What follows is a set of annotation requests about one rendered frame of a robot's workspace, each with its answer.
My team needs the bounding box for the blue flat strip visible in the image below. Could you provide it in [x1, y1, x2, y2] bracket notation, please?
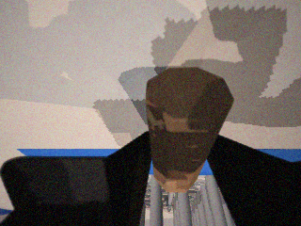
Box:
[16, 149, 301, 175]

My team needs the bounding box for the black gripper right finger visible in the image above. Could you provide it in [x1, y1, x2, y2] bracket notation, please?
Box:
[207, 135, 301, 226]

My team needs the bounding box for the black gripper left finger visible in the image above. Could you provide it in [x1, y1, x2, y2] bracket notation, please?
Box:
[0, 131, 151, 226]

